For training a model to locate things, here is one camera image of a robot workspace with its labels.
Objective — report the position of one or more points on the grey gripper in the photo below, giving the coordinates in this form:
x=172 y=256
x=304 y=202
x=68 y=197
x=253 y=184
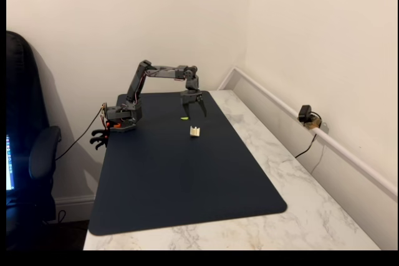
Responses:
x=190 y=97

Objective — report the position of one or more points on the grey SO-100 robot arm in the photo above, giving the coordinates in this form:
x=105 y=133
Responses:
x=134 y=91

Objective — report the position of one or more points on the dark desk mat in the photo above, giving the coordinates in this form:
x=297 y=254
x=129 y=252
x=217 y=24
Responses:
x=187 y=178

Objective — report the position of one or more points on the small white plastic part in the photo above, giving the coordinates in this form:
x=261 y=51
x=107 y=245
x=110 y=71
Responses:
x=195 y=132

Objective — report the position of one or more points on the black orange spring clamp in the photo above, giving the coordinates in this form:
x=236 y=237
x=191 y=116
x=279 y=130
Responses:
x=99 y=133
x=99 y=145

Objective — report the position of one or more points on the black webcam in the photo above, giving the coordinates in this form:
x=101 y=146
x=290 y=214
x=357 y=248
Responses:
x=304 y=112

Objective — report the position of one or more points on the white baseboard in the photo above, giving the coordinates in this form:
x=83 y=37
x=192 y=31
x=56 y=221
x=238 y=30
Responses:
x=74 y=200

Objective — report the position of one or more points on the black office chair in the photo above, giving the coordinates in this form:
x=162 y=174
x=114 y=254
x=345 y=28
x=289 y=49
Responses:
x=25 y=107

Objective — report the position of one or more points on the laptop with lit screen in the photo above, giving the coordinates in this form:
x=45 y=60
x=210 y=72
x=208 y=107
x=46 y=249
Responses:
x=10 y=163

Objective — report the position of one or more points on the white wall ledge rail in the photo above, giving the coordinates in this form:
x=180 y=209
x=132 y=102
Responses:
x=343 y=150

